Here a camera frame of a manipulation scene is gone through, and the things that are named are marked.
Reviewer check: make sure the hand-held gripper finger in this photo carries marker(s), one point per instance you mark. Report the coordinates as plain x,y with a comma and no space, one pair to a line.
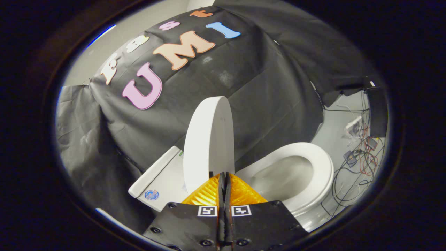
228,209
221,209

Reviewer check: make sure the white toilet lid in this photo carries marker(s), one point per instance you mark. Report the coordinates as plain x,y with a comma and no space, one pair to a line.
209,139

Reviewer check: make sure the white ceramic toilet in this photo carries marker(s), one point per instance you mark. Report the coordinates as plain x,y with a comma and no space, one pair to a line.
167,181

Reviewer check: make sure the white toilet seat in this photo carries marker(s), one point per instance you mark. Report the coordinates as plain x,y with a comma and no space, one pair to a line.
320,174

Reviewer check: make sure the black backdrop cloth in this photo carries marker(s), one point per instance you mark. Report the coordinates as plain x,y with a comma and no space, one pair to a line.
261,87

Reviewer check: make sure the dark power adapter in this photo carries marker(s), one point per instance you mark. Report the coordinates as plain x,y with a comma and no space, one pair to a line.
350,157

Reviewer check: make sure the clear plastic bag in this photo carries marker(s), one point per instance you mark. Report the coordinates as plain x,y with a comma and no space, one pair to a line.
353,125

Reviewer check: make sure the dark adapter with yellow label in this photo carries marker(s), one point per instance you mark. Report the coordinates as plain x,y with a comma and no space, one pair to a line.
373,143

